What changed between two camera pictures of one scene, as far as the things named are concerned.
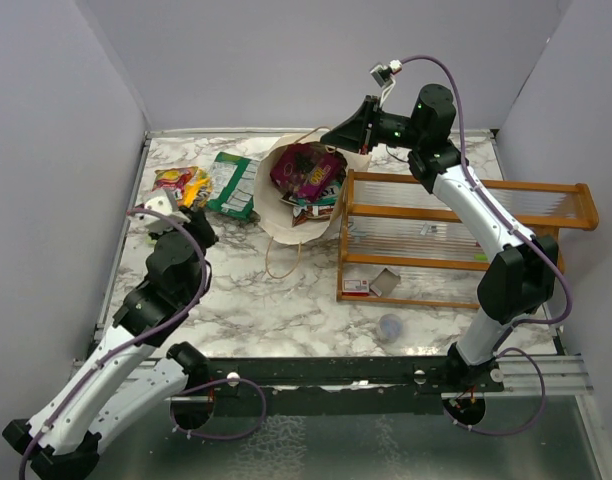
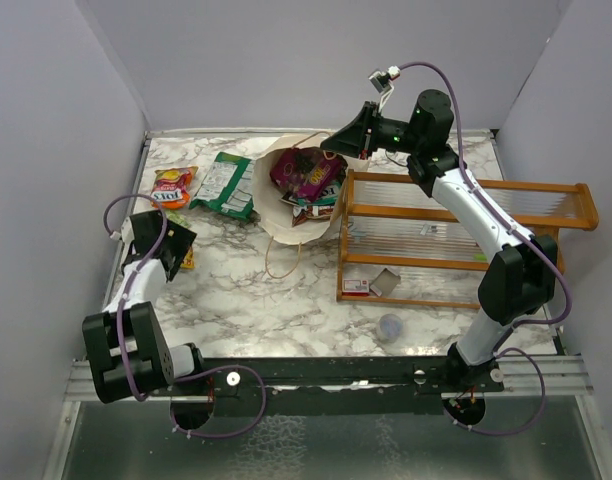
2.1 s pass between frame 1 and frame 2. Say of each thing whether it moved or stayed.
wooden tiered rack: stayed
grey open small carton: stayed
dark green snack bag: stayed
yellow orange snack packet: moved
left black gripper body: moved
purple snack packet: stayed
